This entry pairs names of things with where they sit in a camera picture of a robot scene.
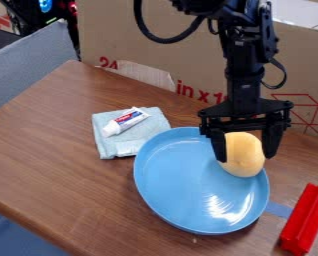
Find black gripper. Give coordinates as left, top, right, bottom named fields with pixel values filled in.
left=198, top=75, right=294, bottom=163

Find yellow ball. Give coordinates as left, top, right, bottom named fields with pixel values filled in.
left=220, top=132, right=266, bottom=177

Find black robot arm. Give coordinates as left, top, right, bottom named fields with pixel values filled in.
left=170, top=0, right=294, bottom=162

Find blue plate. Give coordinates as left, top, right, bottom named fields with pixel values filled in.
left=134, top=127, right=270, bottom=235

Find brown cardboard box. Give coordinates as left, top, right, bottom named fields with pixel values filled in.
left=76, top=0, right=318, bottom=136

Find blue tape strip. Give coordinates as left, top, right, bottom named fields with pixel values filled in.
left=266, top=201, right=293, bottom=219

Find white toothpaste tube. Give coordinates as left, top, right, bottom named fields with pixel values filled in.
left=102, top=107, right=150, bottom=138

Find light blue folded cloth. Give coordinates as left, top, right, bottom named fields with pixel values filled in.
left=92, top=107, right=171, bottom=159

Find red plastic block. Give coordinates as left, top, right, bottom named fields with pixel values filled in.
left=279, top=183, right=318, bottom=256

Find black machine with lights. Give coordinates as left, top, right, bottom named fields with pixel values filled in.
left=0, top=0, right=81, bottom=60

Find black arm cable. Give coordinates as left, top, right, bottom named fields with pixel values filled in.
left=132, top=0, right=207, bottom=45

